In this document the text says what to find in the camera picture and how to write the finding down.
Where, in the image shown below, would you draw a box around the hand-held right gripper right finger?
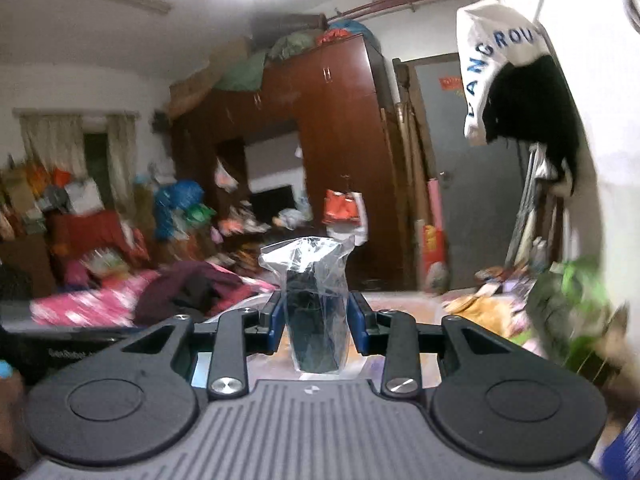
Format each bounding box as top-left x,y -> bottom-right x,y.
348,290 -> 516,398

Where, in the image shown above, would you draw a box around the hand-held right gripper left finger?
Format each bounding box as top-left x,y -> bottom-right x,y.
120,290 -> 282,401

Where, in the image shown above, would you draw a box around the black item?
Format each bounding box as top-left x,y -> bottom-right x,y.
257,234 -> 357,376

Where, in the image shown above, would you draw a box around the pink printed blanket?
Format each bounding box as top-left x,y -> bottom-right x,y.
30,270 -> 166,328

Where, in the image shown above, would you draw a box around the dark clothes pile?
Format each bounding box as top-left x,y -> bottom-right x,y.
135,260 -> 256,326

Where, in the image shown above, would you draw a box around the red plastic bag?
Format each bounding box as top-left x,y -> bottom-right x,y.
322,189 -> 361,226

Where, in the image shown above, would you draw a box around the pink paper roll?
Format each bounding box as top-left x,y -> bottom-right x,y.
427,177 -> 446,231

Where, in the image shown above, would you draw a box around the large blue plastic bag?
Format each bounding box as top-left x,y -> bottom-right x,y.
152,180 -> 206,241

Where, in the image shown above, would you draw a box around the pink and white plastic bag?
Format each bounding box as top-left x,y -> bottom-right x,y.
214,157 -> 238,192

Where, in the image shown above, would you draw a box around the grey metal door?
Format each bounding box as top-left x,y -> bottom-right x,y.
405,52 -> 531,271

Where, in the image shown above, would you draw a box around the dark red wooden wardrobe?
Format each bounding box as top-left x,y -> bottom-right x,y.
170,32 -> 416,291

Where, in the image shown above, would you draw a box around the metal crutches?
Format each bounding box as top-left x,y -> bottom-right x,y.
505,142 -> 548,266

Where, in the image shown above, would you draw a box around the patterned curtains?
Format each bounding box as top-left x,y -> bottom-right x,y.
17,112 -> 138,196

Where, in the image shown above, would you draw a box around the cardboard boxes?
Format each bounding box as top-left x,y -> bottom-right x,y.
167,37 -> 251,118

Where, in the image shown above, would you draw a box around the green cloth bundle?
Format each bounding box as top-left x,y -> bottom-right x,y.
220,30 -> 321,92

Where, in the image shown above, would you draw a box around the black hanging garment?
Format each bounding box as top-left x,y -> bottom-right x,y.
484,55 -> 583,196

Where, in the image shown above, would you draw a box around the white lettered hoodie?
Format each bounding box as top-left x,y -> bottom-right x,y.
456,0 -> 551,147

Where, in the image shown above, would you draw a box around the red pipe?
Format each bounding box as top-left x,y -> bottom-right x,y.
327,0 -> 468,21

